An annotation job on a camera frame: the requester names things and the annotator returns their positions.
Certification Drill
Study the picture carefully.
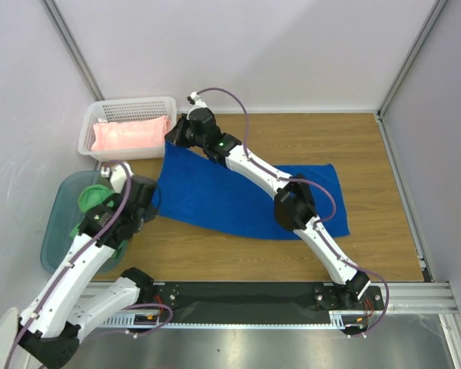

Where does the pink towel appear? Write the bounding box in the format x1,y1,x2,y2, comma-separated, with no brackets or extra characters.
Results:
91,115,172,151

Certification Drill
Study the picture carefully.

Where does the white perforated plastic basket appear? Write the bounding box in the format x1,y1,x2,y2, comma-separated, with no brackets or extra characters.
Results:
78,96,177,162

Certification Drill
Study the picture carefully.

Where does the blue towel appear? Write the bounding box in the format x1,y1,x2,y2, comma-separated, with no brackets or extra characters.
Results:
154,144,350,241

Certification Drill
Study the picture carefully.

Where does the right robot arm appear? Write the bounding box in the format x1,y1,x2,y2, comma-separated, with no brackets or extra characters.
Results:
165,108,371,309

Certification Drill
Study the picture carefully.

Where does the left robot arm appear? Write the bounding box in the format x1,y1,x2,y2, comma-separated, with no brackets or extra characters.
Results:
17,175,158,368

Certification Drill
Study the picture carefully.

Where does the green towel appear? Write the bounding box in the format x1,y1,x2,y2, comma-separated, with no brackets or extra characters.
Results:
69,184,128,260

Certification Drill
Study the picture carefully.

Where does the blue translucent plastic tub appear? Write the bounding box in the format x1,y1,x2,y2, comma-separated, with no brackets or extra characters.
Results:
40,171,111,274

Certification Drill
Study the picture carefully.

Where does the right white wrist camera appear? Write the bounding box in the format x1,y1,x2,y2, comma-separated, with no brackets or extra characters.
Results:
187,91,207,114

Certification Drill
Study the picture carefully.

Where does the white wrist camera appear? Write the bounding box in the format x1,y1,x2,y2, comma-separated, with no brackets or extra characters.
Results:
187,91,207,114
100,161,134,193

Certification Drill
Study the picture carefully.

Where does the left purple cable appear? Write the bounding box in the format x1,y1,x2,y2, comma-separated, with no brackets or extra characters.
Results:
5,160,174,369

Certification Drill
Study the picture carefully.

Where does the purple cable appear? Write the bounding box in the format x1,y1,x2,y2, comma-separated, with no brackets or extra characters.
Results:
5,160,174,369
194,87,391,339

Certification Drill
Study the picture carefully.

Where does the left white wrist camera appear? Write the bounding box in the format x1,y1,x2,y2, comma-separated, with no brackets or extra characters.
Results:
100,161,134,193

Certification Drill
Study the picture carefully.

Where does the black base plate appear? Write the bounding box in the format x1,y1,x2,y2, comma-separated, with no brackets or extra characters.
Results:
138,282,384,325

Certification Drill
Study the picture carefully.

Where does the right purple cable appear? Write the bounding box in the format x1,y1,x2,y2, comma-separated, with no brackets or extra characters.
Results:
194,87,391,339

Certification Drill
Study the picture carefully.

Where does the left aluminium frame post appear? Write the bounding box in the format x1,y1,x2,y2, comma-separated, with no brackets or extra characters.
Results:
39,0,104,101

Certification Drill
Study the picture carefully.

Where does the aluminium frame post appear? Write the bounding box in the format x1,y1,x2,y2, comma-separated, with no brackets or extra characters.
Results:
380,0,450,112
39,0,104,101

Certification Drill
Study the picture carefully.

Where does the slotted aluminium rail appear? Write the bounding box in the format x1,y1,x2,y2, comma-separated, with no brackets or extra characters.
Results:
71,282,458,335

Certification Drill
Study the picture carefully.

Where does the right aluminium frame post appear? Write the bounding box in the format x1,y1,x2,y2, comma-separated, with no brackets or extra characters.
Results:
380,0,450,112

